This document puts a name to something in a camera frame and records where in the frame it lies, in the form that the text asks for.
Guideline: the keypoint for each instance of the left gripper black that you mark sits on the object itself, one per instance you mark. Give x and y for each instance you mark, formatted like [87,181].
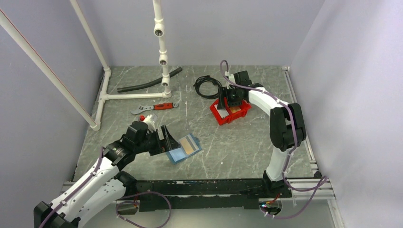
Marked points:
[171,143]

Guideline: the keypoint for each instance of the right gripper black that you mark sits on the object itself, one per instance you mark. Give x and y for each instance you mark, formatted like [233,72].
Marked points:
[224,92]

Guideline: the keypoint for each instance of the blue card holder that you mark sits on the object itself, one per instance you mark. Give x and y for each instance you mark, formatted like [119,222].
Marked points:
[178,155]

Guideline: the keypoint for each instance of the gold credit card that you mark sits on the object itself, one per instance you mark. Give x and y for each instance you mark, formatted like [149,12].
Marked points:
[189,145]

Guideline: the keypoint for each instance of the red plastic bin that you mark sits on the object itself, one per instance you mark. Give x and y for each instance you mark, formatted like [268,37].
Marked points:
[234,112]

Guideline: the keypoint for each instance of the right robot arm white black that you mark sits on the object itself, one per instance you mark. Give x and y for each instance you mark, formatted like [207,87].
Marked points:
[287,128]

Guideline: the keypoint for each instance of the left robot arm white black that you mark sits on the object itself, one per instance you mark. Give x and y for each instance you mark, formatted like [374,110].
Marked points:
[105,181]

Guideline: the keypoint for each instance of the white cards in bin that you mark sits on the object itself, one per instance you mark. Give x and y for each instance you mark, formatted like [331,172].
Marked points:
[223,113]

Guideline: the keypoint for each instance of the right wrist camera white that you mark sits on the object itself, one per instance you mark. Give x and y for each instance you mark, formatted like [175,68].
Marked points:
[230,77]

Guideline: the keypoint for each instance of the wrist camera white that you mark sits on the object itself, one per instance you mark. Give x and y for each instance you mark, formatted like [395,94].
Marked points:
[150,120]
[230,77]

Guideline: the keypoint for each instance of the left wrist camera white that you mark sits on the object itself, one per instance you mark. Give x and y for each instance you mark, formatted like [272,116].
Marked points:
[150,120]

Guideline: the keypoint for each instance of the red handled adjustable wrench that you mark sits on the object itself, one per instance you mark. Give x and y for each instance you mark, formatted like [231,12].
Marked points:
[162,106]

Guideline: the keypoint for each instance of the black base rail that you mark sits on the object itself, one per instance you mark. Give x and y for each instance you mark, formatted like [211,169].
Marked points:
[202,194]

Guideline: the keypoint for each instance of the white PVC pipe frame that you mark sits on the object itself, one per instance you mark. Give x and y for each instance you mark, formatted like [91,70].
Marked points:
[95,123]

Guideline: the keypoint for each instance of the aluminium rail right side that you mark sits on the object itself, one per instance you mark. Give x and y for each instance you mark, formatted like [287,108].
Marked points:
[321,183]

